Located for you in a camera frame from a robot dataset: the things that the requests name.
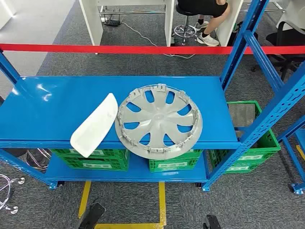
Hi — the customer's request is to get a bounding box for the white curved plastic part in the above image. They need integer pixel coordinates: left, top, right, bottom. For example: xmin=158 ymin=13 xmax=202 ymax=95
xmin=69 ymin=92 xmax=119 ymax=159

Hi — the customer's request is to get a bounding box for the blue metal shelf rack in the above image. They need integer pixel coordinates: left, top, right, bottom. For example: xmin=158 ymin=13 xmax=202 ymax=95
xmin=0 ymin=0 xmax=305 ymax=192
xmin=277 ymin=115 xmax=305 ymax=195

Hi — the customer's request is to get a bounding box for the grey wheel hubcap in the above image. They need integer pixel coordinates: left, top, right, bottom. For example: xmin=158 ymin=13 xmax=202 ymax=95
xmin=114 ymin=83 xmax=203 ymax=161

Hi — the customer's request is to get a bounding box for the red barrier tape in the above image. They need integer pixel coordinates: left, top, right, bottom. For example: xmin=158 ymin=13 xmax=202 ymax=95
xmin=0 ymin=43 xmax=305 ymax=55

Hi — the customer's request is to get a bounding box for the black power strip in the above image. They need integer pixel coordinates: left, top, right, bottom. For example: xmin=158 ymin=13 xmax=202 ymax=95
xmin=104 ymin=18 xmax=120 ymax=27

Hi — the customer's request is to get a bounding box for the seated person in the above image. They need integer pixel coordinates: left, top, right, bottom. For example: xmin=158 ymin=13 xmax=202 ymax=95
xmin=177 ymin=0 xmax=231 ymax=47

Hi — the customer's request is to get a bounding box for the white desk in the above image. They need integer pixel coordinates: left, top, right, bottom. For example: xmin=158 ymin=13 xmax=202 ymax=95
xmin=78 ymin=0 xmax=175 ymax=47
xmin=215 ymin=0 xmax=244 ymax=47

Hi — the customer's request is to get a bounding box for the black robot left foot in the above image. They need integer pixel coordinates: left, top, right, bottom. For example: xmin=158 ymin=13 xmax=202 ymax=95
xmin=76 ymin=202 xmax=106 ymax=229

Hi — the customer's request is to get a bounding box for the black robot foot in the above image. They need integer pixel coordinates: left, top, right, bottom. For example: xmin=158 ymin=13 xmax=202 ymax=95
xmin=203 ymin=215 xmax=222 ymax=229
xmin=76 ymin=202 xmax=106 ymax=229

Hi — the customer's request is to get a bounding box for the black robot right foot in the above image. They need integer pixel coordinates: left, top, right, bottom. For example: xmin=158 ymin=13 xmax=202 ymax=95
xmin=203 ymin=215 xmax=222 ymax=229

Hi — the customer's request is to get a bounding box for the black bag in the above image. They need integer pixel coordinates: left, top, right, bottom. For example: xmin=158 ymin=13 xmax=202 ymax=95
xmin=227 ymin=21 xmax=259 ymax=47

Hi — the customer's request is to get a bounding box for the chrome stanchion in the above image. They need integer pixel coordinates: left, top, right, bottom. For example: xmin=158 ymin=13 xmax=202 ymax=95
xmin=26 ymin=148 xmax=52 ymax=173

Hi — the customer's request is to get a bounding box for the black office chair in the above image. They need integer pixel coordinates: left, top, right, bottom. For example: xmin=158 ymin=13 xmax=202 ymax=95
xmin=251 ymin=20 xmax=305 ymax=81

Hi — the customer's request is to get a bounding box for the yellow floor tape square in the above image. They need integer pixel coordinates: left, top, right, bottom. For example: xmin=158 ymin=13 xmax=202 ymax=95
xmin=296 ymin=145 xmax=305 ymax=161

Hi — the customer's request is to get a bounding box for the white chair backrest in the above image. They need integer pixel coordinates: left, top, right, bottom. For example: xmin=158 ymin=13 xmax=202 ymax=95
xmin=276 ymin=0 xmax=305 ymax=32

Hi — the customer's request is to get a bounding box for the white floor cable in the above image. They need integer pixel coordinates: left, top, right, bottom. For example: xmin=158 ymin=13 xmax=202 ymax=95
xmin=120 ymin=20 xmax=196 ymax=60

